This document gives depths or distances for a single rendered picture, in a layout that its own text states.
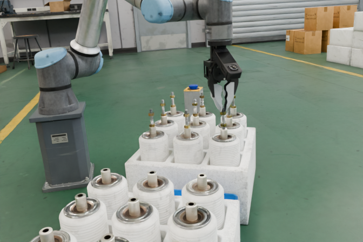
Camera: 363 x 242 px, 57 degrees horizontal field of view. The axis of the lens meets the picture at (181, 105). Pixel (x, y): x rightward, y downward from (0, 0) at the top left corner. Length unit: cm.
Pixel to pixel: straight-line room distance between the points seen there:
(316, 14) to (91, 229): 445
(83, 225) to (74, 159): 66
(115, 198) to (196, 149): 34
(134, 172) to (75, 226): 42
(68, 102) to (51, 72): 13
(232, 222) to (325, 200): 54
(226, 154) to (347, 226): 41
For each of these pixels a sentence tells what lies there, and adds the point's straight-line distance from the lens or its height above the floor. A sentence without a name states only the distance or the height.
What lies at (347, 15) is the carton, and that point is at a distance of 515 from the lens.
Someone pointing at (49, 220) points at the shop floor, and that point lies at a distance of 125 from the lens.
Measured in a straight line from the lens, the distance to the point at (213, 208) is 77.
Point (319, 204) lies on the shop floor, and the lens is 124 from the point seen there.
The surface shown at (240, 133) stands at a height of 24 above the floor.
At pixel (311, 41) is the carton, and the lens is 486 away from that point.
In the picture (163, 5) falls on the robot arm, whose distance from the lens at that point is 90.
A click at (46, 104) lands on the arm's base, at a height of 34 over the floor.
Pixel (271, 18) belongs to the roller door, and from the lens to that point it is 677.
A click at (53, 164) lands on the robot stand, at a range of 139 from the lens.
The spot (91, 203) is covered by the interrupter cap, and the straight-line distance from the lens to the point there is 77.
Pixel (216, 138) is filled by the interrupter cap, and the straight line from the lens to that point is 105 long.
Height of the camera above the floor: 63
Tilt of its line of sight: 15 degrees down
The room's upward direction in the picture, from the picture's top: 4 degrees counter-clockwise
